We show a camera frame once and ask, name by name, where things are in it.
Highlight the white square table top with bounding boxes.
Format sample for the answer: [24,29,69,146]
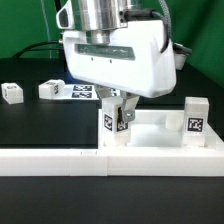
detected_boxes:
[98,110,224,151]

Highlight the white L-shaped obstacle fence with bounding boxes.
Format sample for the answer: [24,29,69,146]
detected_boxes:
[0,146,224,177]

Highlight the thin grey cable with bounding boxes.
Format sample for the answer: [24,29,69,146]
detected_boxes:
[40,0,53,60]

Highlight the paper sheet with markers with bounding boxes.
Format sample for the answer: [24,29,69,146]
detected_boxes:
[55,84,98,100]

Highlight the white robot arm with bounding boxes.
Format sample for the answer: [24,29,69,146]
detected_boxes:
[56,0,191,122]

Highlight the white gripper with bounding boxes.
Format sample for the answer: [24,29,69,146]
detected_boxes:
[63,20,176,122]

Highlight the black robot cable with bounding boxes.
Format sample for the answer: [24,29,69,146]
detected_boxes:
[11,40,66,61]

